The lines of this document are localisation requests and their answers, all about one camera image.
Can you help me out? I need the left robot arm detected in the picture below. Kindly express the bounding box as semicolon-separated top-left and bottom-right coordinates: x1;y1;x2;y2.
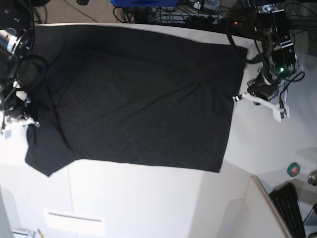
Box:
225;0;305;106

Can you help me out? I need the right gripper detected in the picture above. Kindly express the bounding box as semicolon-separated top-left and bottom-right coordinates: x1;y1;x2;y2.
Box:
0;91;32;124

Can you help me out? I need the black keyboard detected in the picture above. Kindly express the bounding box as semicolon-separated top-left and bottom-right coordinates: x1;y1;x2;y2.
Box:
269;182;306;238

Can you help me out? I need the pencil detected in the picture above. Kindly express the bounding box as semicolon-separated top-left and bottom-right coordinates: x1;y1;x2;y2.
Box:
37;229;45;238

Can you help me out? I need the black t-shirt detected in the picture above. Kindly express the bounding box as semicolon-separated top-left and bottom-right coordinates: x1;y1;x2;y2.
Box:
25;25;245;176

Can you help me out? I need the green tape roll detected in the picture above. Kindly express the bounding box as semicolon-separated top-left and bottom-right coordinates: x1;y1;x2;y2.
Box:
287;162;300;177

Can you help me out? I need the white partition panel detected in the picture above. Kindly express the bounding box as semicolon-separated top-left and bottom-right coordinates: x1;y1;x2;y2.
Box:
188;162;292;238

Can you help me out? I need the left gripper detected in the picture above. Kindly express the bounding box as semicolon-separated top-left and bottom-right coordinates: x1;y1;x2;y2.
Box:
247;70;281;101

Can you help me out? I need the black power strip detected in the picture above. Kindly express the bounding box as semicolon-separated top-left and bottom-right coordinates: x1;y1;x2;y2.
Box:
185;15;228;26

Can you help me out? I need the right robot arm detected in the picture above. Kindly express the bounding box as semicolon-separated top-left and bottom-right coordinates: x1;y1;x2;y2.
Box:
0;0;48;127

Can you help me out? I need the metal knob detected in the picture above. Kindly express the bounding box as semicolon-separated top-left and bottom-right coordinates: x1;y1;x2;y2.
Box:
307;170;317;186

